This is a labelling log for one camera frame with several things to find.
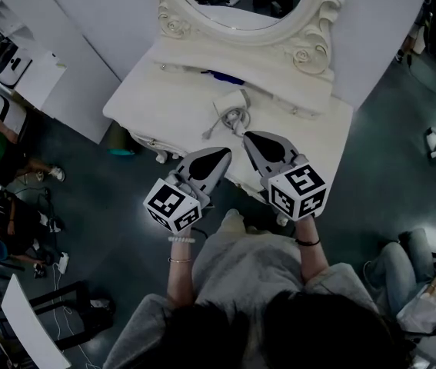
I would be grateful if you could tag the thin gold bangle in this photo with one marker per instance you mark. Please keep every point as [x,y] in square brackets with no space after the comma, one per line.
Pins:
[180,260]

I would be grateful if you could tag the white ornate oval mirror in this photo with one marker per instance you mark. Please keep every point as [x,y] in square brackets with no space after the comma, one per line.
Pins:
[310,33]

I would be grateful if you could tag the teal rimmed bin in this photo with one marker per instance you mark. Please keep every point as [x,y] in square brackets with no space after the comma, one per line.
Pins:
[121,150]

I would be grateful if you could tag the person's right forearm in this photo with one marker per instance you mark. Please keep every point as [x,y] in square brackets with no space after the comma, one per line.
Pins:
[311,260]

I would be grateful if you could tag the blue hair brush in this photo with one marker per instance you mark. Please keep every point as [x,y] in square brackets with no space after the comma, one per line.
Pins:
[223,77]

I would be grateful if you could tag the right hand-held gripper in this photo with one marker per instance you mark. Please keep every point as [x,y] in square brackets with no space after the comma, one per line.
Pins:
[298,190]

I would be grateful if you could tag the white flat board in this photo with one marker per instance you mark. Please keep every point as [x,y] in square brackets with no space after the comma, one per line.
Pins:
[29,329]

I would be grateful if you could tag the white hair dryer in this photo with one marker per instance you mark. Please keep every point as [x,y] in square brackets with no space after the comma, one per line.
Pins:
[233,100]

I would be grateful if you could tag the black metal frame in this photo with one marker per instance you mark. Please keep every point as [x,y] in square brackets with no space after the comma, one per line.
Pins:
[83,321]

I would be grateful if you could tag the person's beige trousers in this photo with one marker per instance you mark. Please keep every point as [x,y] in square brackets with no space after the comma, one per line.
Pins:
[231,225]

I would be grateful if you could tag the person's grey sweatshirt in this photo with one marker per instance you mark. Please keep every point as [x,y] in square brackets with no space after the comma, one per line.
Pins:
[248,267]

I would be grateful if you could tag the white table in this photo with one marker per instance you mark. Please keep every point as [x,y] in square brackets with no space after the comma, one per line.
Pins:
[156,102]

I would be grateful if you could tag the person's left forearm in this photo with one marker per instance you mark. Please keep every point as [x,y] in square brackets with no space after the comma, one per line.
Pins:
[180,279]

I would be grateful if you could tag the white and black appliance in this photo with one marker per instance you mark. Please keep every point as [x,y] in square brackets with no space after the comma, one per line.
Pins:
[12,71]

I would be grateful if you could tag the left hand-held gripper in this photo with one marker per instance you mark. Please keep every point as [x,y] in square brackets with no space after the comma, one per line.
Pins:
[171,202]

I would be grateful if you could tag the white plastic bag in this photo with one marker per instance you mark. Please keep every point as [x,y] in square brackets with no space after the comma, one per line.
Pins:
[433,310]

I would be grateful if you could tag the white power strip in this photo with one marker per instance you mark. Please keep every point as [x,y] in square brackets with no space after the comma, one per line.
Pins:
[63,263]

